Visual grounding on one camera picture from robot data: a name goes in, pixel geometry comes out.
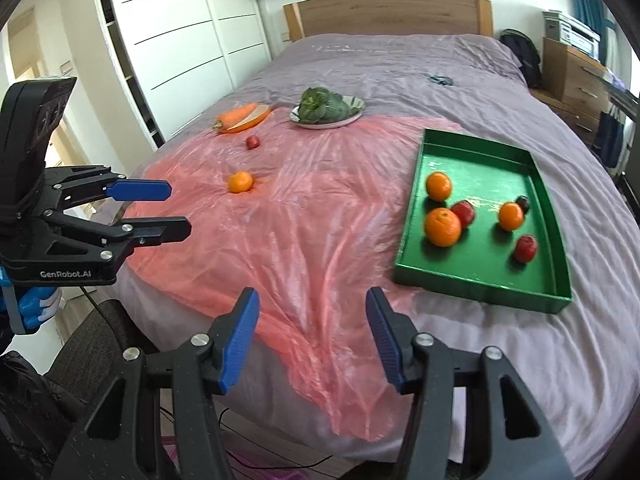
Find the dark bag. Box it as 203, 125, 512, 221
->
595, 110, 626, 168

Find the white round plate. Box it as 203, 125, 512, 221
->
290, 95, 367, 131

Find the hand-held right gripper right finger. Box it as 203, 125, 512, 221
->
365, 286, 576, 480

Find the wooden dresser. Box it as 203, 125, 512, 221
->
530, 37, 613, 133

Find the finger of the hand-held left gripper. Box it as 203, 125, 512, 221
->
42, 164, 173, 211
42, 207, 192, 263

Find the white printer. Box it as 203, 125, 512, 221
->
542, 10, 601, 56

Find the carrot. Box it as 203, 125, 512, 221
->
212, 103, 260, 130

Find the black backpack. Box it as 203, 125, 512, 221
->
500, 28, 544, 88

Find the glass desk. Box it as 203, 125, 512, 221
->
602, 70, 640, 121

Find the orange oval plate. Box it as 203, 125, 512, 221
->
217, 104, 273, 135

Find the dark cloth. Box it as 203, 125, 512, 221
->
0, 350, 88, 480

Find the teal curtain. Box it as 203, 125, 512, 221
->
567, 0, 606, 36

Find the pink plastic sheet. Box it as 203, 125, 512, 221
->
122, 110, 466, 443

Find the white wardrobe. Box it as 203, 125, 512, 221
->
90, 0, 273, 148

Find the window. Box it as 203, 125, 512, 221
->
602, 0, 640, 96

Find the bed with grey cover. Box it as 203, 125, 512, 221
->
112, 32, 640, 480

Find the green tray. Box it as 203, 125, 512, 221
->
393, 128, 573, 315

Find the green bok choy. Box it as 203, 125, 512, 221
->
298, 87, 351, 124

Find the black cable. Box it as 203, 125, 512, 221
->
220, 407, 333, 473

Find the orange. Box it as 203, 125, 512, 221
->
425, 171, 453, 202
498, 202, 525, 231
228, 171, 255, 195
424, 207, 462, 248

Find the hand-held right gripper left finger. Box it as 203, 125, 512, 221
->
65, 287, 261, 480

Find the person's left hand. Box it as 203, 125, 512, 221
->
17, 286, 63, 335

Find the wooden headboard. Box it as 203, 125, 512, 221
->
282, 0, 494, 43

